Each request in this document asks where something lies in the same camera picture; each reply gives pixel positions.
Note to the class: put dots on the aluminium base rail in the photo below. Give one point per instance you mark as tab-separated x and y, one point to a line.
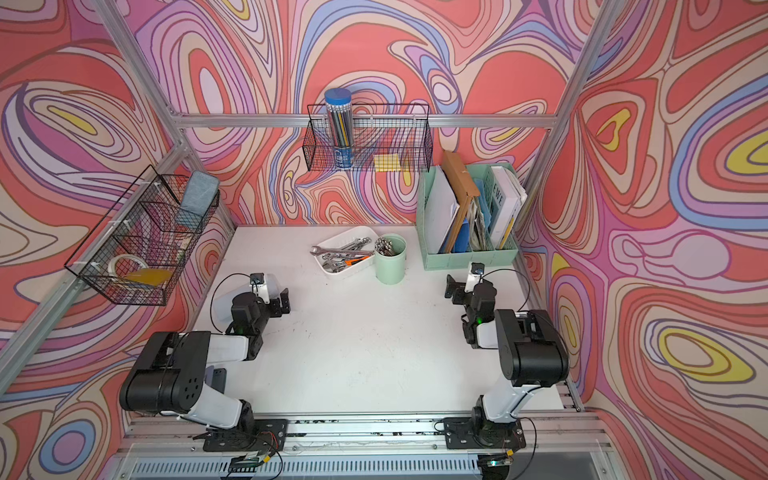
557	445

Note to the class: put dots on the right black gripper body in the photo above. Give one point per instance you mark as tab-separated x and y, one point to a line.
459	289

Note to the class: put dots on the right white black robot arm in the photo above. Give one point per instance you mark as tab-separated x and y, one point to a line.
532	357

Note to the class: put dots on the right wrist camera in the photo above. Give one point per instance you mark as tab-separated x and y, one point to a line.
476	271

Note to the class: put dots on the white plastic storage box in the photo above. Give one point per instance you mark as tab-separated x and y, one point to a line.
342	240

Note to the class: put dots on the black wire basket wall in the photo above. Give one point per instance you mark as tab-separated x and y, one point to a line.
146	220
378	128

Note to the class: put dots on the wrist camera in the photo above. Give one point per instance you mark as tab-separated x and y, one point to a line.
476	271
259	286

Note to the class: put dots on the large silver combination wrench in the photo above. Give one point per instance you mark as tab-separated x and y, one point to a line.
356	248

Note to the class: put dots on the drill bits in cup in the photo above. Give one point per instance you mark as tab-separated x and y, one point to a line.
384	247

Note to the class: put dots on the white paper folder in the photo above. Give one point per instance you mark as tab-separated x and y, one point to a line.
440	211

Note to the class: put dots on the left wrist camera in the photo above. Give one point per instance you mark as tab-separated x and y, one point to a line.
259	286

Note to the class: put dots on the black wire basket back wall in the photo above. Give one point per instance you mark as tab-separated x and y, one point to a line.
378	128

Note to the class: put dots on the brown cardboard folder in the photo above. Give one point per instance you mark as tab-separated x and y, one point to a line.
465	190

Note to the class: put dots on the grey sponge block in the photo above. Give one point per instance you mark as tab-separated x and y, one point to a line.
200	191

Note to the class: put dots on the green file organizer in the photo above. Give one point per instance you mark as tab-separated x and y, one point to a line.
461	255

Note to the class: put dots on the blue lid pencil tube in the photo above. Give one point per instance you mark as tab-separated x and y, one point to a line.
339	113

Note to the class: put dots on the green cup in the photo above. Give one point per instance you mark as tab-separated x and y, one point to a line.
391	270

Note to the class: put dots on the white book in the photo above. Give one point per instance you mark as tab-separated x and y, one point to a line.
507	199

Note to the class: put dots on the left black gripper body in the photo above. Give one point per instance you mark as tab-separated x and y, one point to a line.
274	302

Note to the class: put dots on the yellow sticky notes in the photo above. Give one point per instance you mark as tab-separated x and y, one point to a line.
385	163

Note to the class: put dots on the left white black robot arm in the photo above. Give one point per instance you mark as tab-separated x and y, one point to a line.
175	374

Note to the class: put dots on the black wire basket left wall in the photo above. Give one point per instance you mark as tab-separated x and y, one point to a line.
146	220

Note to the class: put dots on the clear tape roll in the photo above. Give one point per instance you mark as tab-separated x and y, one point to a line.
124	264

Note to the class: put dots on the orange handle adjustable wrench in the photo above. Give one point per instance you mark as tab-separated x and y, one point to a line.
350	260

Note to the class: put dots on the yellow pad in basket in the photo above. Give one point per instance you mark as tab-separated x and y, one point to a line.
149	276

